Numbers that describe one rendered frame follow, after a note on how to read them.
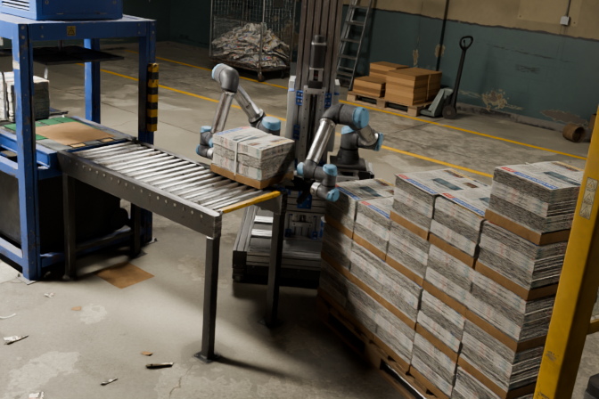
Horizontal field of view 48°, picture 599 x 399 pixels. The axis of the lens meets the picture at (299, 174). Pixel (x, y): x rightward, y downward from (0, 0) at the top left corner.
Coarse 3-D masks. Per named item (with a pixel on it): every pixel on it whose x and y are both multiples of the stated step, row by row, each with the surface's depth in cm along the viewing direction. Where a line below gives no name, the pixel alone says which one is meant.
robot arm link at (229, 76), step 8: (224, 72) 397; (232, 72) 397; (224, 80) 396; (232, 80) 395; (224, 88) 395; (232, 88) 395; (224, 96) 397; (232, 96) 398; (224, 104) 397; (216, 112) 400; (224, 112) 399; (216, 120) 400; (224, 120) 400; (216, 128) 400; (208, 136) 405; (208, 144) 406
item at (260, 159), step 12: (252, 144) 366; (264, 144) 367; (276, 144) 369; (288, 144) 376; (240, 156) 369; (252, 156) 363; (264, 156) 361; (276, 156) 369; (288, 156) 377; (240, 168) 372; (252, 168) 366; (264, 168) 363; (276, 168) 372; (288, 168) 380; (264, 180) 367
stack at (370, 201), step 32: (352, 192) 366; (384, 192) 370; (352, 224) 360; (384, 224) 335; (352, 256) 362; (416, 256) 317; (448, 256) 297; (320, 288) 396; (352, 288) 365; (384, 288) 340; (416, 288) 317; (448, 288) 298; (384, 320) 341; (416, 320) 320; (448, 320) 300; (384, 352) 345; (416, 352) 321; (416, 384) 323; (448, 384) 304
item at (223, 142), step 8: (240, 128) 392; (248, 128) 394; (216, 136) 378; (224, 136) 375; (232, 136) 377; (240, 136) 379; (248, 136) 381; (216, 144) 380; (224, 144) 375; (232, 144) 371; (216, 152) 381; (224, 152) 377; (232, 152) 373; (216, 160) 383; (224, 160) 378; (232, 160) 375; (224, 168) 379
